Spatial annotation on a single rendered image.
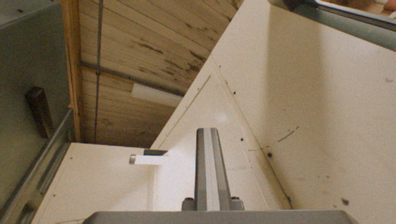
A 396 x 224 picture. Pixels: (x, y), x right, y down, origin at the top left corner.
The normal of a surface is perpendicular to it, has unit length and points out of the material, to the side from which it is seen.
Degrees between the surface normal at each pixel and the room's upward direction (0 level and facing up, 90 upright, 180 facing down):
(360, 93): 90
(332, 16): 90
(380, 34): 90
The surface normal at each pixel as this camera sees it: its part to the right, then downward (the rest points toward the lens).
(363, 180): -0.84, -0.22
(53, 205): 0.51, -0.63
